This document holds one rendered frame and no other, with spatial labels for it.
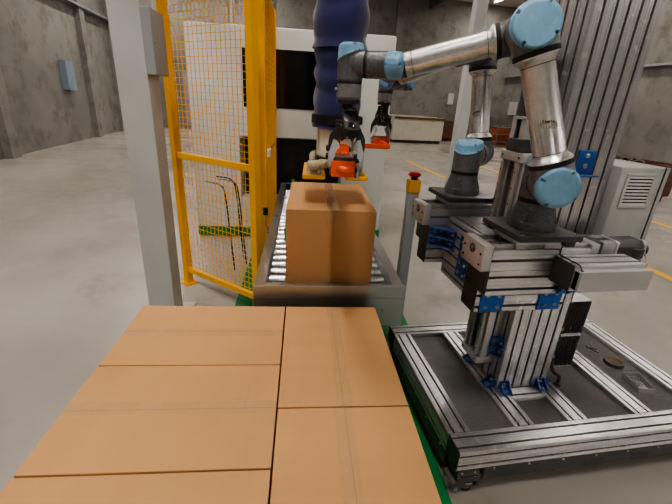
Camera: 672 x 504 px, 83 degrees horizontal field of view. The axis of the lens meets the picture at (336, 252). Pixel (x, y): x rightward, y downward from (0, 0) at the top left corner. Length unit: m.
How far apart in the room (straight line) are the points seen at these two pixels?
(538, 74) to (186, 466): 1.33
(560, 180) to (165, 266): 2.14
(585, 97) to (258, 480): 1.52
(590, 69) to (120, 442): 1.79
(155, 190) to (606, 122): 2.16
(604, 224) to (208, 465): 1.55
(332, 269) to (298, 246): 0.19
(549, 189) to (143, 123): 1.97
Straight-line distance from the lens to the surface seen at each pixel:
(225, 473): 1.10
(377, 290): 1.79
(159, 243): 2.54
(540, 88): 1.21
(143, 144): 2.41
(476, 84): 1.92
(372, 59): 1.22
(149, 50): 2.35
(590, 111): 1.64
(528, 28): 1.19
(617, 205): 1.76
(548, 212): 1.39
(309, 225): 1.70
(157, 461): 1.16
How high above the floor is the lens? 1.39
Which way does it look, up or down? 22 degrees down
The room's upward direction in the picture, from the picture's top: 3 degrees clockwise
